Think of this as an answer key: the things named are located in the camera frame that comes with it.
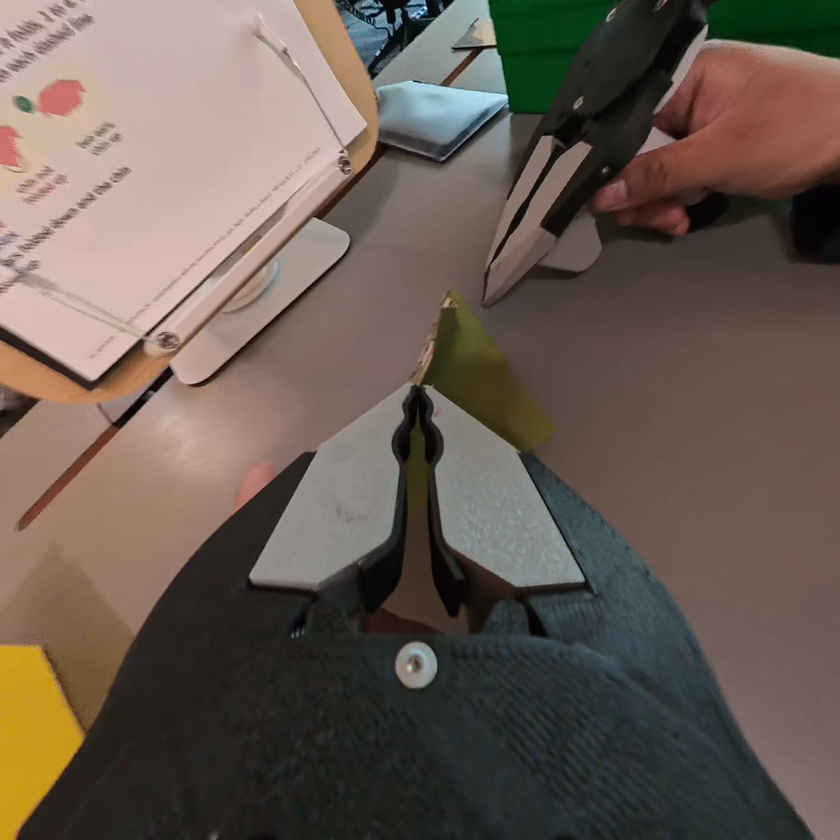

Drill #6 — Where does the person's right hand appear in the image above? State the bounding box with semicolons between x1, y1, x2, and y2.
589;39;840;237

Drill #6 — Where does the white printed instruction sheet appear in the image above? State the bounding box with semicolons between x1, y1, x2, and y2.
0;0;368;383

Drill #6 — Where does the white stand base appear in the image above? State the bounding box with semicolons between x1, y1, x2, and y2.
172;218;351;386

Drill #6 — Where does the metal page holder wire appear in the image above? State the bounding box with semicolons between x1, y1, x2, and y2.
252;16;352;175
10;266;181;350

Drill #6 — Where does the flat cardboard piece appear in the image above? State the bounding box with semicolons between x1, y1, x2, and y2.
451;18;500;52

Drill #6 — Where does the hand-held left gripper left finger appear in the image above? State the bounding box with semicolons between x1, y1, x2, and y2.
248;384;421;616

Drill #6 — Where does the green plastic bin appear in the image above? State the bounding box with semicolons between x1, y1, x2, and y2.
489;0;840;116

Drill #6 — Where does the wooden book stand board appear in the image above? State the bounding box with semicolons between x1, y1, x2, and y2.
0;0;381;405

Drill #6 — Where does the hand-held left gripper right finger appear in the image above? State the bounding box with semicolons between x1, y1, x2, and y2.
415;384;588;619

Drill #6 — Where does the grey pouch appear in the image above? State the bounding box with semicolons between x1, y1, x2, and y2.
375;80;509;163

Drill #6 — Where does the floral origami paper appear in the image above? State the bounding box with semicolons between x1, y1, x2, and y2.
406;290;556;526

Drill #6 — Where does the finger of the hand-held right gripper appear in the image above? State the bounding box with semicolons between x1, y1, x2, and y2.
481;141;593;308
484;134;559;277

